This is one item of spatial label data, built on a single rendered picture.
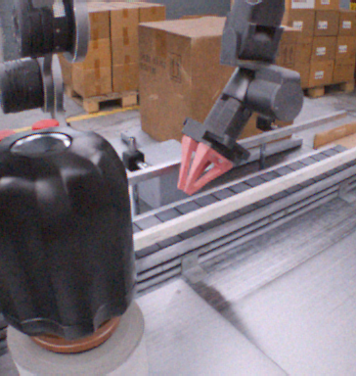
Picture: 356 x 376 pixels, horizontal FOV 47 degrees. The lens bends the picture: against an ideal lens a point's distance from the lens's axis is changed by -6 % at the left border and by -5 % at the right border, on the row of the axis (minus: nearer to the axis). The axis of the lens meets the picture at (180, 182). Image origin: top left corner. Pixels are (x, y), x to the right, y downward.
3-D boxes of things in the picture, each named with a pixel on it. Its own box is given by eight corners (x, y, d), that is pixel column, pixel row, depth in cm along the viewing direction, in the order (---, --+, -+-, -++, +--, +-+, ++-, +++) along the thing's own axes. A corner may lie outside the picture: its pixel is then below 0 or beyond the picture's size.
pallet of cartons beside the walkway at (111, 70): (169, 99, 408) (169, 5, 365) (87, 115, 371) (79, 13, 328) (120, 73, 499) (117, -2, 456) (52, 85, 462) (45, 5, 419)
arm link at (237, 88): (255, 78, 68) (233, 59, 65) (284, 85, 63) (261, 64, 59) (234, 115, 68) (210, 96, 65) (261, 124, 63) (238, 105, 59)
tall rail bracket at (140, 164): (147, 243, 70) (143, 151, 62) (125, 223, 75) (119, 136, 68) (163, 237, 72) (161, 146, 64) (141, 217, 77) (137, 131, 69)
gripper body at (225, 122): (221, 147, 59) (248, 101, 58) (178, 125, 66) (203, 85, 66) (246, 164, 63) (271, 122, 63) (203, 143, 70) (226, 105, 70)
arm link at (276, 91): (266, 31, 65) (222, 26, 61) (320, 37, 55) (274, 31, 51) (259, 105, 69) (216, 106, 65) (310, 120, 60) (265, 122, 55)
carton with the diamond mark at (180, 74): (189, 164, 91) (191, 36, 78) (140, 129, 109) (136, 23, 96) (292, 138, 105) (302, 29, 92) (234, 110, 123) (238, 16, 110)
